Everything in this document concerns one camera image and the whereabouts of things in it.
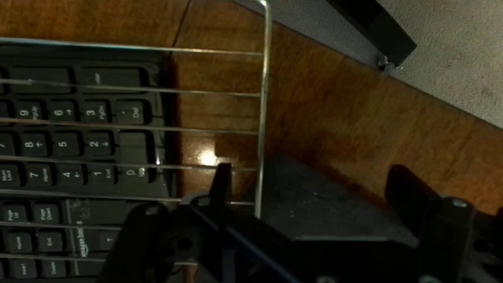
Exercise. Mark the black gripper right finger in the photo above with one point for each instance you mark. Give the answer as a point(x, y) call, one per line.
point(440, 225)

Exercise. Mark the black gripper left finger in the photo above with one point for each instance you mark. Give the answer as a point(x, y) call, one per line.
point(153, 238)

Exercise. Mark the metal wire oven rack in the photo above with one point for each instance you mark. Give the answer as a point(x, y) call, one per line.
point(220, 68)

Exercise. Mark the black computer keyboard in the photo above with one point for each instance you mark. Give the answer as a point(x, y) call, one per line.
point(85, 137)

